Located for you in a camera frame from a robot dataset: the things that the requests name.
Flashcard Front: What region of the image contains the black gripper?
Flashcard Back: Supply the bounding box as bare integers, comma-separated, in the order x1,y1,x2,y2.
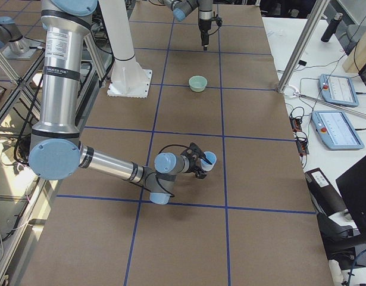
182,142,215,178
198,11,223,50

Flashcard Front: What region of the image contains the black computer monitor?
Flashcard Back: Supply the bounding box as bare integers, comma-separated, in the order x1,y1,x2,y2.
336,156,366,233

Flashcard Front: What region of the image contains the light green bowl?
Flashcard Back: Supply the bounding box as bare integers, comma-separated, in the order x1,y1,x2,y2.
188,75,208,92

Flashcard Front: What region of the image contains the lower teach pendant tablet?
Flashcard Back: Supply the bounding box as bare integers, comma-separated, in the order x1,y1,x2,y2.
311,110,364,151

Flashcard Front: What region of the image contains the upper teach pendant tablet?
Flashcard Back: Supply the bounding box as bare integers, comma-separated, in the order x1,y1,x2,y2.
318,74,359,107

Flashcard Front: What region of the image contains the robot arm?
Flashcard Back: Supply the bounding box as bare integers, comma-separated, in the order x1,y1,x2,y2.
29,1,217,205
158,0,223,51

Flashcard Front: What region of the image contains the electronics board with wires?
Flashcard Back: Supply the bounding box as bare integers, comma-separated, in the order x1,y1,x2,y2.
289,107,309,157

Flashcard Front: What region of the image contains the light blue plastic cup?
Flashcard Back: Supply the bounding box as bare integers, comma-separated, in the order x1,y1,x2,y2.
201,151,217,172

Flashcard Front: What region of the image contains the black water bottle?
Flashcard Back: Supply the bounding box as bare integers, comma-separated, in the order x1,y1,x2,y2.
321,13,343,42

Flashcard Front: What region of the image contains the teach pendant tablet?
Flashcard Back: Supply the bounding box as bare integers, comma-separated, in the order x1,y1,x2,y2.
311,110,364,151
318,74,359,107

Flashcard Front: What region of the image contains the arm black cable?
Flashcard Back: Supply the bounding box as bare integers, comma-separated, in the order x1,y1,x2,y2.
157,144,191,197

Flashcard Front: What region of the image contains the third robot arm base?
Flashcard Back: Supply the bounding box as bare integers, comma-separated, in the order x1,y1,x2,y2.
0,16,37,60

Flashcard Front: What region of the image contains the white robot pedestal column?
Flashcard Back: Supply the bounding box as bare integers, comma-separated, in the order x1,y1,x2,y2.
99,0,152,98

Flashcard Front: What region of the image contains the aluminium frame post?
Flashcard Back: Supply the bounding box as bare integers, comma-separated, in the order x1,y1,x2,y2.
276,0,330,94

